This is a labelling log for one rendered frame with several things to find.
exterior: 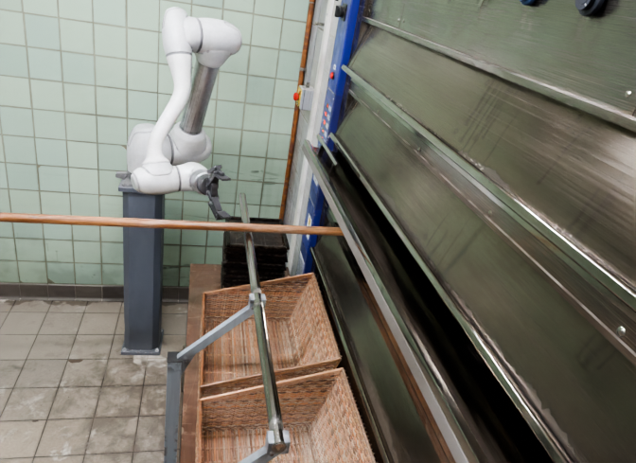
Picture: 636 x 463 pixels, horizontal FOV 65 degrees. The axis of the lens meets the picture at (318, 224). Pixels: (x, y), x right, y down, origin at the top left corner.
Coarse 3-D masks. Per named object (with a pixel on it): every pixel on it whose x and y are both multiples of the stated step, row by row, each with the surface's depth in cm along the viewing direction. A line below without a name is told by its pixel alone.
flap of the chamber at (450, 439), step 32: (352, 192) 164; (384, 224) 147; (384, 256) 127; (416, 288) 117; (416, 320) 104; (448, 320) 108; (448, 352) 97; (448, 384) 88; (480, 384) 91; (480, 416) 83; (512, 416) 86; (512, 448) 78
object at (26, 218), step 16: (80, 224) 160; (96, 224) 161; (112, 224) 162; (128, 224) 163; (144, 224) 164; (160, 224) 166; (176, 224) 167; (192, 224) 168; (208, 224) 170; (224, 224) 171; (240, 224) 173; (256, 224) 174; (272, 224) 176
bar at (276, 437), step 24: (240, 312) 144; (264, 312) 137; (216, 336) 145; (264, 336) 127; (168, 360) 145; (264, 360) 120; (168, 384) 149; (264, 384) 114; (168, 408) 153; (168, 432) 158; (288, 432) 102; (168, 456) 163; (264, 456) 102
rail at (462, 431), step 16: (304, 144) 196; (320, 160) 178; (336, 192) 152; (352, 224) 134; (368, 256) 120; (384, 288) 108; (400, 320) 99; (416, 336) 95; (416, 352) 91; (432, 368) 87; (432, 384) 85; (448, 400) 81; (448, 416) 79; (464, 432) 75; (464, 448) 74; (480, 448) 73
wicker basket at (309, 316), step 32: (288, 288) 220; (224, 320) 222; (288, 320) 229; (320, 320) 198; (224, 352) 204; (256, 352) 207; (288, 352) 211; (320, 352) 188; (224, 384) 168; (256, 384) 171
